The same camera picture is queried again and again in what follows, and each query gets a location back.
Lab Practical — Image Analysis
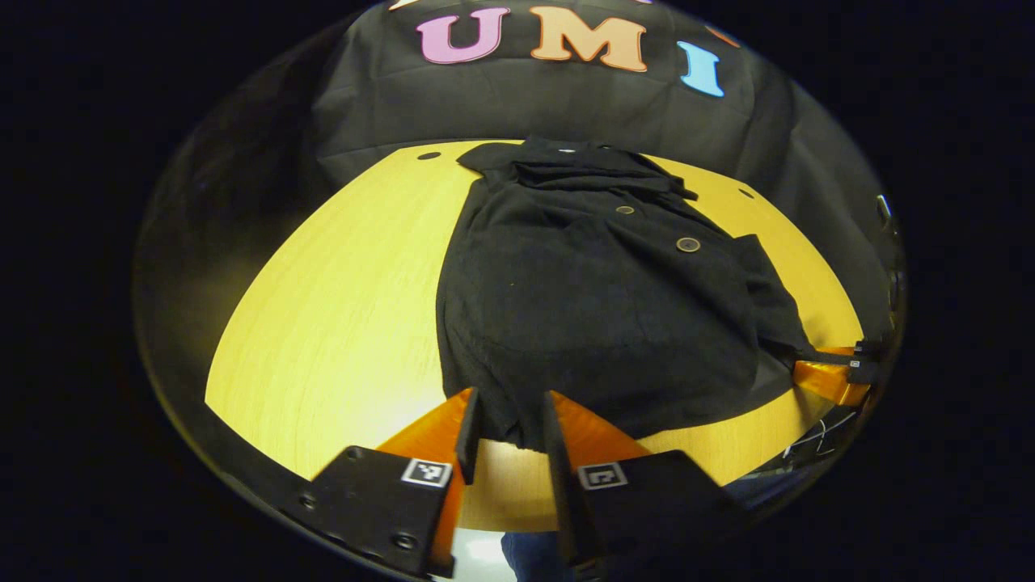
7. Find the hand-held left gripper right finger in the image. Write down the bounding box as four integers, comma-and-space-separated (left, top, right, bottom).
542, 390, 753, 571

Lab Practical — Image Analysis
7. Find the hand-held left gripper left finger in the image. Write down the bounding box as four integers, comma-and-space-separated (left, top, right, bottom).
279, 386, 483, 579

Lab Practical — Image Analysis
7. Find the black garment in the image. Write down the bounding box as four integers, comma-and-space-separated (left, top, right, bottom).
435, 136, 819, 453

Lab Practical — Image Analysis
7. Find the black backdrop cloth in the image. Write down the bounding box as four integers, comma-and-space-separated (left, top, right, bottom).
137, 0, 906, 453

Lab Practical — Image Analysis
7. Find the thin white cable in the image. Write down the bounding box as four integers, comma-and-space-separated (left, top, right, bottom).
783, 411, 858, 460

